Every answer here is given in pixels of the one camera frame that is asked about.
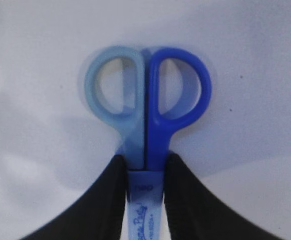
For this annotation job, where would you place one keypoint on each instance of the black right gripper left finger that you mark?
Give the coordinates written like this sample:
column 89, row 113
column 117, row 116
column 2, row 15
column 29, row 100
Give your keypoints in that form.
column 97, row 214

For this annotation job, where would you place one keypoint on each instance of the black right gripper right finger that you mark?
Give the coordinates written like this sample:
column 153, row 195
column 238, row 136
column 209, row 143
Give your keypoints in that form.
column 193, row 212

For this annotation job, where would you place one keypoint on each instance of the blue scissors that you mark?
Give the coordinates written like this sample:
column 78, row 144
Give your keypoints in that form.
column 145, row 131

